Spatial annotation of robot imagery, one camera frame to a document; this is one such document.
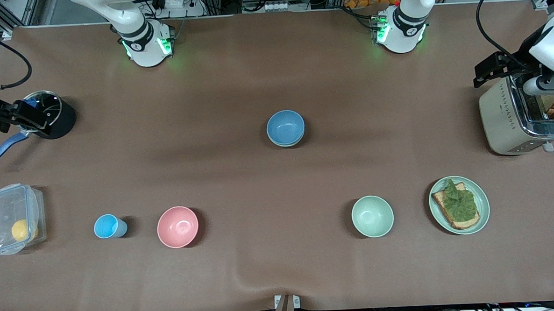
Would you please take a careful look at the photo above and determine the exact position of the green lettuce leaf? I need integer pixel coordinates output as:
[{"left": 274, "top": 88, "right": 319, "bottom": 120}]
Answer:
[{"left": 442, "top": 178, "right": 477, "bottom": 222}]

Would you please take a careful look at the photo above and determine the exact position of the black pot with blue handle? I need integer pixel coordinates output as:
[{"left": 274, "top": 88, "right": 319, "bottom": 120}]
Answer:
[{"left": 0, "top": 90, "right": 78, "bottom": 169}]

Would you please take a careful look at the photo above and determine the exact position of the small metal bracket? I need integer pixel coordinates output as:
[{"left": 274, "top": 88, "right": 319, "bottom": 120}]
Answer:
[{"left": 274, "top": 294, "right": 301, "bottom": 310}]

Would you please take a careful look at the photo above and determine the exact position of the brown bread slice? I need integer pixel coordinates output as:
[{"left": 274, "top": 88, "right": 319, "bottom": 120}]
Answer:
[{"left": 535, "top": 94, "right": 554, "bottom": 120}]

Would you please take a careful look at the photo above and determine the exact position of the light blue cup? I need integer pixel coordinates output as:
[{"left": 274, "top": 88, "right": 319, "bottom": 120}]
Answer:
[{"left": 93, "top": 213, "right": 128, "bottom": 240}]

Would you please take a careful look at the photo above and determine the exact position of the yellow lemon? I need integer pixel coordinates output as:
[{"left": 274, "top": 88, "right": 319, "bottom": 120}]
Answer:
[{"left": 11, "top": 218, "right": 39, "bottom": 242}]

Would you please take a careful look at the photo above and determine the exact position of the large white power strip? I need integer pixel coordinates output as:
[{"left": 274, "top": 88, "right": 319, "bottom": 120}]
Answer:
[{"left": 156, "top": 0, "right": 204, "bottom": 19}]

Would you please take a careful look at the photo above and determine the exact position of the toasted bread slice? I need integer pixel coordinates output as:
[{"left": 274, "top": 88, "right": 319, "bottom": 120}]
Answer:
[{"left": 431, "top": 181, "right": 481, "bottom": 231}]

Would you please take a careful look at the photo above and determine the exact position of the glass lid with blue knob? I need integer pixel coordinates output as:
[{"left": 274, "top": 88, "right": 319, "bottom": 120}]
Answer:
[{"left": 22, "top": 90, "right": 64, "bottom": 134}]

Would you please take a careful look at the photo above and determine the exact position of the beige and chrome toaster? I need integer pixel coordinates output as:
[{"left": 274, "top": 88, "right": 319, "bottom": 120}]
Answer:
[{"left": 477, "top": 71, "right": 554, "bottom": 157}]

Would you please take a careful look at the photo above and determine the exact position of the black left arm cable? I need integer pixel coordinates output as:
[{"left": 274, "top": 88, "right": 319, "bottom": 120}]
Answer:
[{"left": 475, "top": 0, "right": 529, "bottom": 72}]

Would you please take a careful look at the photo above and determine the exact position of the brown table cover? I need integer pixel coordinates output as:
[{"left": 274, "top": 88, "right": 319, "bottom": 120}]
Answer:
[{"left": 0, "top": 0, "right": 554, "bottom": 311}]

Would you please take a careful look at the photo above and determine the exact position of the pale green bowl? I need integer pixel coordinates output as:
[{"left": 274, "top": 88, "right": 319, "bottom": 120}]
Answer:
[
  {"left": 350, "top": 194, "right": 396, "bottom": 239},
  {"left": 269, "top": 135, "right": 305, "bottom": 149}
]

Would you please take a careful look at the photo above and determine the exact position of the pale green plate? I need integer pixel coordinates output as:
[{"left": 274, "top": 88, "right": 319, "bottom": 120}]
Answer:
[{"left": 427, "top": 174, "right": 491, "bottom": 237}]

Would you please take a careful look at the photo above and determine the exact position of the blue bowl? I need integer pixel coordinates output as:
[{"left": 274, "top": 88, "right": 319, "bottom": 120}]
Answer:
[{"left": 266, "top": 109, "right": 306, "bottom": 146}]

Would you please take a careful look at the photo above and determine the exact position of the pink bowl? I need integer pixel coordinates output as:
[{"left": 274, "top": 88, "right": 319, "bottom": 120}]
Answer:
[{"left": 156, "top": 205, "right": 200, "bottom": 249}]

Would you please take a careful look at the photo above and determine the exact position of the clear plastic lidded container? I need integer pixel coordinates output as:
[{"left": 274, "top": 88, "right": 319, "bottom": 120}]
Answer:
[{"left": 0, "top": 183, "right": 48, "bottom": 256}]

